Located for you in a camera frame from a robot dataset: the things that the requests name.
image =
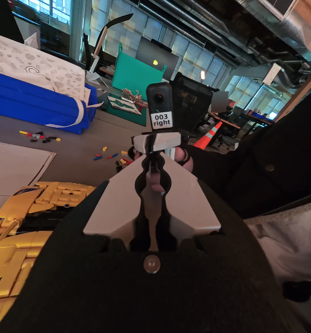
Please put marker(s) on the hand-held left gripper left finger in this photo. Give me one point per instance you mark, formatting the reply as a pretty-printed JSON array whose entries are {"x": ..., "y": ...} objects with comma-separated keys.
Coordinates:
[{"x": 113, "y": 208}]

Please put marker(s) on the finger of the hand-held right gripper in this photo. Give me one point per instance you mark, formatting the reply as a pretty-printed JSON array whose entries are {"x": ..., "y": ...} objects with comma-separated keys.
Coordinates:
[
  {"x": 167, "y": 141},
  {"x": 140, "y": 143}
]

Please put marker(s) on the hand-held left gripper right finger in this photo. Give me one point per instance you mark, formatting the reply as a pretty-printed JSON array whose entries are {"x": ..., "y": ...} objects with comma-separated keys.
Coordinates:
[{"x": 191, "y": 208}]

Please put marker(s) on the yellow toy brick car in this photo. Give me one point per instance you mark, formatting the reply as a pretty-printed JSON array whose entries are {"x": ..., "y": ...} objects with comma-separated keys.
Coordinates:
[{"x": 15, "y": 247}]

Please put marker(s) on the person's right hand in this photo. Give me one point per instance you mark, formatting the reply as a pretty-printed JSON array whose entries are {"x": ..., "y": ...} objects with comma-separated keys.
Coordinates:
[{"x": 178, "y": 153}]

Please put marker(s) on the green cutting mat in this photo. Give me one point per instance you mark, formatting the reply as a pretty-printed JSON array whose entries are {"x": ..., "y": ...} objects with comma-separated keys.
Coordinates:
[{"x": 134, "y": 118}]

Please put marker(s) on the small wooden model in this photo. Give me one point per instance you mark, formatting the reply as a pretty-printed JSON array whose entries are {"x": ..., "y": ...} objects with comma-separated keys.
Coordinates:
[{"x": 133, "y": 94}]

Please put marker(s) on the scatter of small coloured pins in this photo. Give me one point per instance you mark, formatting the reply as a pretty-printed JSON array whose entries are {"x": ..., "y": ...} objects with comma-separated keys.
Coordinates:
[{"x": 113, "y": 156}]

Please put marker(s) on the white green puzzle board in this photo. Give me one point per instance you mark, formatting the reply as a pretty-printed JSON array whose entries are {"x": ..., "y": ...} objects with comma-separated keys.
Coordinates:
[{"x": 124, "y": 105}]

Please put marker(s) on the teal plastic bin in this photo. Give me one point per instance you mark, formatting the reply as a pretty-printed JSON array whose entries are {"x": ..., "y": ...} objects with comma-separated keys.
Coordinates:
[{"x": 137, "y": 75}]

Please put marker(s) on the orange traffic cone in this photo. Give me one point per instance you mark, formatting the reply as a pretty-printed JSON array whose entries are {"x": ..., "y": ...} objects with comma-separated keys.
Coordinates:
[{"x": 208, "y": 136}]

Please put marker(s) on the person's fleece-lined jacket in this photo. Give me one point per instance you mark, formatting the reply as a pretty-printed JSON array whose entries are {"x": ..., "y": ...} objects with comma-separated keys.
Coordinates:
[{"x": 262, "y": 182}]

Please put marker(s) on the cluster of tiny coloured pieces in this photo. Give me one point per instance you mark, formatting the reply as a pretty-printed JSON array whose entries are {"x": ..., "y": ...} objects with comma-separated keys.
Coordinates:
[{"x": 41, "y": 136}]

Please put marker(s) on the open instruction booklet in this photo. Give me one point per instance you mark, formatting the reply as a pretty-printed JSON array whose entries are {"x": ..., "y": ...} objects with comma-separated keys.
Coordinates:
[{"x": 15, "y": 166}]

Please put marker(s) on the hanging white sign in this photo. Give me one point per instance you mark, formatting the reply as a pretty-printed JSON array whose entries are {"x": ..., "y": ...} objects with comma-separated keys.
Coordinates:
[{"x": 272, "y": 74}]

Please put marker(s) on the blue plastic bin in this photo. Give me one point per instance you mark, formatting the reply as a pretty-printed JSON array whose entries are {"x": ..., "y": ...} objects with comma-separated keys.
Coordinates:
[{"x": 28, "y": 104}]

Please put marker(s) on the white patterned paper bag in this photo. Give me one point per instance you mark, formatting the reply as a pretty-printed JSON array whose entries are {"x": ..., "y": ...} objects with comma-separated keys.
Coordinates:
[{"x": 28, "y": 62}]

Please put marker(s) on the paned window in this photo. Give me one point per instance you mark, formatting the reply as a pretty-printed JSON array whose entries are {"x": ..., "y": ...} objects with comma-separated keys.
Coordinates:
[{"x": 46, "y": 10}]

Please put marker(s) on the dark upright panel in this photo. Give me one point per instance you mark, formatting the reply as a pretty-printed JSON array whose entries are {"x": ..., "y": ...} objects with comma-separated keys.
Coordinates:
[{"x": 2, "y": 18}]

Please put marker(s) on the dark wall monitor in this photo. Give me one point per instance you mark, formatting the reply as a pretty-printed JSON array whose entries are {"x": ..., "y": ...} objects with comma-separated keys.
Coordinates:
[{"x": 158, "y": 54}]

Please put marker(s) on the silver ventilation duct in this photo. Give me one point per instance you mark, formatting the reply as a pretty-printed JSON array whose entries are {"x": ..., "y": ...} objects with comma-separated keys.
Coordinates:
[{"x": 296, "y": 23}]

